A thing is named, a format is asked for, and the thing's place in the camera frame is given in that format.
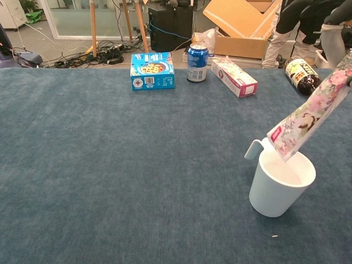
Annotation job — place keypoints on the green potted plant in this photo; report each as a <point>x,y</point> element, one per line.
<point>28,4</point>

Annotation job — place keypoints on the dark blue machine base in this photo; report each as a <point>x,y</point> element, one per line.
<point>24,59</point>

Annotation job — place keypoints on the white plastic storage crate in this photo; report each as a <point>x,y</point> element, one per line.
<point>318,60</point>

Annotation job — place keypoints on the black equipment case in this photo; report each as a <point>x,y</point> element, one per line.
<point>170,27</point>

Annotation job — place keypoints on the green bag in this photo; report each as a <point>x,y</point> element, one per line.
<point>34,17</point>

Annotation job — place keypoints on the light blue hooked cup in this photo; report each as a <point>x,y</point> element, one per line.
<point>272,192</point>

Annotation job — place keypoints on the white framed glass partition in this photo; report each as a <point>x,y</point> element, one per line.
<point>74,19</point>

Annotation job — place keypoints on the person in grey trousers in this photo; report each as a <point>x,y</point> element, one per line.
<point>275,46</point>

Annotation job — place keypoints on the blue soda can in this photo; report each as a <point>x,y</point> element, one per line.
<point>197,63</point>

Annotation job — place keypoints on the open cardboard box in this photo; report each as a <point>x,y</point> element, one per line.
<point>236,44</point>

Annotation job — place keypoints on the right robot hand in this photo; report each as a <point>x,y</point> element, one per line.
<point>334,46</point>

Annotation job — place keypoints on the blue cookie box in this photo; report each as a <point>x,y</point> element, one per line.
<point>152,71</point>

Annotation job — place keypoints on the blue table mat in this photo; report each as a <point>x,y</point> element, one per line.
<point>82,165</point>

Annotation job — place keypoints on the white cabinet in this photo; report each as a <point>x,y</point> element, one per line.
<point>11,13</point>

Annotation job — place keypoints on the wooden stand leg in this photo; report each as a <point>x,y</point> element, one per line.
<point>140,24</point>
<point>93,27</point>
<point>127,19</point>

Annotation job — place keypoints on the dark tea bottle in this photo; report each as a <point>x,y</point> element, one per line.
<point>299,72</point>

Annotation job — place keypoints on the floral toothpaste carton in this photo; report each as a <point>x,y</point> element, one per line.
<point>233,77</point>

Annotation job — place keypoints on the floral toothpaste tube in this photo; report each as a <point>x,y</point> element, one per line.
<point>308,115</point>

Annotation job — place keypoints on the white plastic bag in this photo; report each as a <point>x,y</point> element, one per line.
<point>206,37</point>

